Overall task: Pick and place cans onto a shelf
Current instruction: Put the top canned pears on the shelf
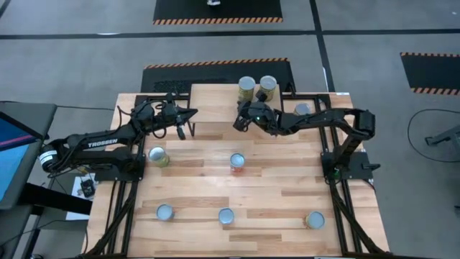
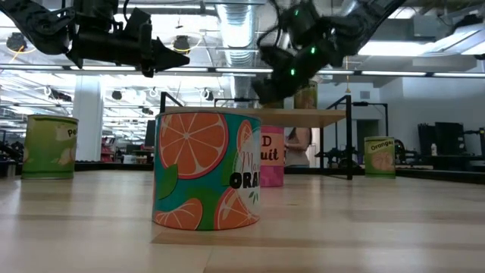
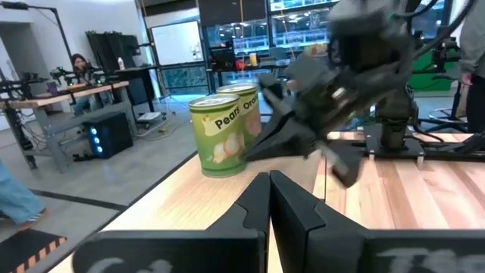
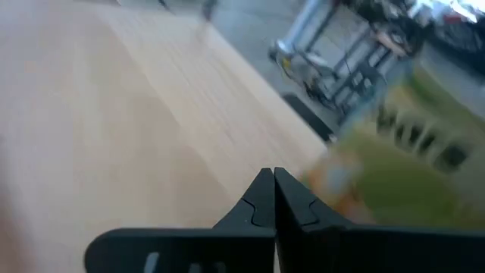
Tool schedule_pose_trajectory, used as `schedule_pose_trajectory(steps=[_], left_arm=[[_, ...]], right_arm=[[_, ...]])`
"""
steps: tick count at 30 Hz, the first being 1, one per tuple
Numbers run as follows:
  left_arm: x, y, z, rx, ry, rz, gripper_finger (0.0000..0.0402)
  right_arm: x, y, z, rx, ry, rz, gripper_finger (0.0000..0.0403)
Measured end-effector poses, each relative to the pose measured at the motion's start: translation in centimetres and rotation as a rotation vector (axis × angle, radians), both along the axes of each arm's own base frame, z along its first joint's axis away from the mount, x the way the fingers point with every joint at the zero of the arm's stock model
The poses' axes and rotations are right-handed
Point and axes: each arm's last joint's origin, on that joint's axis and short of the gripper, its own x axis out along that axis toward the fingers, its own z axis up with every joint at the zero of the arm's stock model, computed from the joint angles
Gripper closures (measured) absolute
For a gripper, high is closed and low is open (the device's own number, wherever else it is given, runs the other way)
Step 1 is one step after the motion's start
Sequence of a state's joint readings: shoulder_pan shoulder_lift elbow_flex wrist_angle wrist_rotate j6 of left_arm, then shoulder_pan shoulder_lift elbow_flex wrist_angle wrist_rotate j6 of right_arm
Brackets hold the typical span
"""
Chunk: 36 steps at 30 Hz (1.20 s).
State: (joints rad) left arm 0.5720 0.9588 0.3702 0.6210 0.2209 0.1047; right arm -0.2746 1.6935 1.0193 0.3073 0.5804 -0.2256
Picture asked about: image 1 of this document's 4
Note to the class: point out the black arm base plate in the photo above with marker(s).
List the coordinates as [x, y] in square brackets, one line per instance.
[359, 162]
[115, 176]

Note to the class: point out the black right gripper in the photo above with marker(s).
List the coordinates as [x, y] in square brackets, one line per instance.
[264, 117]

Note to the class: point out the grey cart top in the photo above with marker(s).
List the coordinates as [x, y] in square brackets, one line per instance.
[28, 115]

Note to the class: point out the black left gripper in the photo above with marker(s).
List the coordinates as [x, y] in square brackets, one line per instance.
[169, 115]

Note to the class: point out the green pears label tin can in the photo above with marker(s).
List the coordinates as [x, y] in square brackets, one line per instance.
[157, 153]
[246, 83]

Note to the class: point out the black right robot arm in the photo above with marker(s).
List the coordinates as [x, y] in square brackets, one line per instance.
[323, 118]

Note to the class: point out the black metal table frame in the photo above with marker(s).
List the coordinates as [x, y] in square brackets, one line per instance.
[305, 96]

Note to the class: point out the small black device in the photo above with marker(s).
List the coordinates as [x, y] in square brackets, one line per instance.
[87, 187]

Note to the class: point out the black striped-edge floor mat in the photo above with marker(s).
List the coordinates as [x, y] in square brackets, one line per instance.
[215, 12]
[431, 72]
[215, 73]

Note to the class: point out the mixed fruit label tin can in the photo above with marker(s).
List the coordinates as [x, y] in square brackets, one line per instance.
[237, 160]

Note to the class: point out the red label tin can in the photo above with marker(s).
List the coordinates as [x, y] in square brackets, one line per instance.
[226, 216]

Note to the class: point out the blue screen monitor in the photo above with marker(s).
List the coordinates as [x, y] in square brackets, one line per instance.
[14, 158]

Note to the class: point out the black stand beam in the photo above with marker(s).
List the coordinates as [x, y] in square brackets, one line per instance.
[54, 199]

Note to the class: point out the multicolour label tin can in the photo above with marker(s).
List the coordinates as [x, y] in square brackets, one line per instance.
[315, 220]

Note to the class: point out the white paper sheet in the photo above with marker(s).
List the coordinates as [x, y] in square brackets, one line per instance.
[77, 215]

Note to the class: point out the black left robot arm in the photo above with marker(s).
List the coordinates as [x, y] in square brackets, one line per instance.
[102, 143]

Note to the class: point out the orange label tin can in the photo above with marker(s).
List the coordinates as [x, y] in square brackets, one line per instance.
[165, 212]

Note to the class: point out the green oranges label tin can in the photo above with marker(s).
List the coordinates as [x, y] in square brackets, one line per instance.
[302, 108]

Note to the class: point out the wooden shelf with black legs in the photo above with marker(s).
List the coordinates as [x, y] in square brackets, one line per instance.
[215, 104]

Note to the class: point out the grey stand legs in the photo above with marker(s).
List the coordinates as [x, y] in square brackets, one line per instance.
[445, 137]

